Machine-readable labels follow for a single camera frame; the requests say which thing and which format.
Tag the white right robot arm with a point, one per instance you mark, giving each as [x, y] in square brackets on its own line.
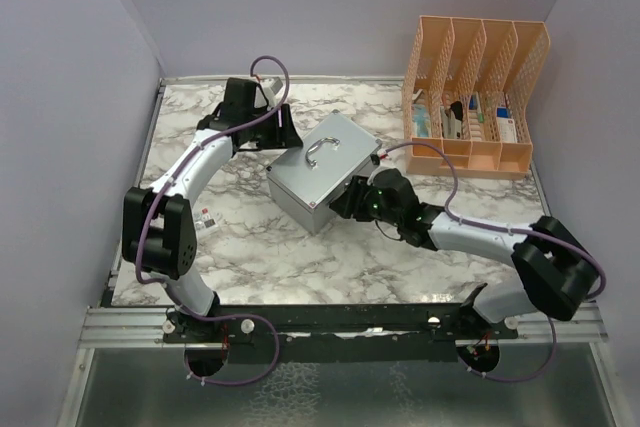
[553, 274]

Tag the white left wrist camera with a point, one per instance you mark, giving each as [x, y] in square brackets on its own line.
[267, 92]

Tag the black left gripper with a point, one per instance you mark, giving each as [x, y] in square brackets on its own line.
[283, 136]

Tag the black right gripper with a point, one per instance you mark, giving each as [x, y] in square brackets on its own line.
[351, 202]

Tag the grey metal first aid case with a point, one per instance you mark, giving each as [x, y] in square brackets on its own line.
[304, 181]

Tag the peach plastic file organizer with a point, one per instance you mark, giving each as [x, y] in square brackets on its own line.
[465, 94]

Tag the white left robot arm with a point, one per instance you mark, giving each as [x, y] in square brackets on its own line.
[159, 234]

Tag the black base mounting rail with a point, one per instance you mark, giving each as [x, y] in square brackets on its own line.
[334, 333]

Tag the clear printed leaflet packet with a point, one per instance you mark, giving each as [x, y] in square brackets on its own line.
[206, 222]

